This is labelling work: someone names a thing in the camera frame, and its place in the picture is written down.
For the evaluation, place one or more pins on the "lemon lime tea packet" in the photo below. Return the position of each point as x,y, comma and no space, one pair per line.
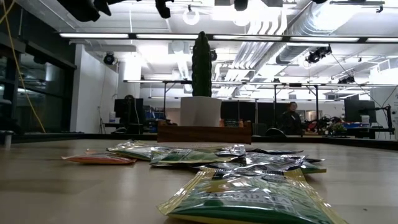
192,156
248,202
136,152
312,169

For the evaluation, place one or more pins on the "black partition panel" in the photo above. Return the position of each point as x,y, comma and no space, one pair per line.
245,112

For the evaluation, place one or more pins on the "black computer monitor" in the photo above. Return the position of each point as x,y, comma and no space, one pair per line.
359,110
129,110

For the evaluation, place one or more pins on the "long linear ceiling light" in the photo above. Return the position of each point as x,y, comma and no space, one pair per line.
93,35

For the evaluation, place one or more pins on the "black ceiling camera rig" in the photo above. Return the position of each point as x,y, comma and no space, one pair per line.
318,53

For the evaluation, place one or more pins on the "wooden compartment tray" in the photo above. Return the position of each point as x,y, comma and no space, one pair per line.
202,136

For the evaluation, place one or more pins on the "tall green cactus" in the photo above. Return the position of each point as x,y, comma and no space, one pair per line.
201,65

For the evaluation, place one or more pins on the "blue bin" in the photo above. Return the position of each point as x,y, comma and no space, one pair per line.
351,125

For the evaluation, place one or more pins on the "white cylindrical post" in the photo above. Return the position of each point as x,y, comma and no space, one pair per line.
7,140

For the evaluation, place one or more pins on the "black background frame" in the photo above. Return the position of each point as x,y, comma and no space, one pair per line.
295,84

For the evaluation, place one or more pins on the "black aluminium table frame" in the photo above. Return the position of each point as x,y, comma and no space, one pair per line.
93,136

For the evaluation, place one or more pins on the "white hexagonal plant pot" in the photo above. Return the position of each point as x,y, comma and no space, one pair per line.
200,112

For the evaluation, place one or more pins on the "person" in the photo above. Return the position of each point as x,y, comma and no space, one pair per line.
290,119

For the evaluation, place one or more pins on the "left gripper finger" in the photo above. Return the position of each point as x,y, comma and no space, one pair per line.
163,8

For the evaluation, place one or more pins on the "black round spotlight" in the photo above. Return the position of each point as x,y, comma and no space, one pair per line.
109,58

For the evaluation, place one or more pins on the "small black ceiling rig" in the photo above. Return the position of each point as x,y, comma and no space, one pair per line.
346,80

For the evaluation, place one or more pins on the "white bucket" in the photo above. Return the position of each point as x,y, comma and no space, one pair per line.
365,120

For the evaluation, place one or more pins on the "small green plant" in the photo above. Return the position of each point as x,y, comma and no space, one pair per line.
335,128

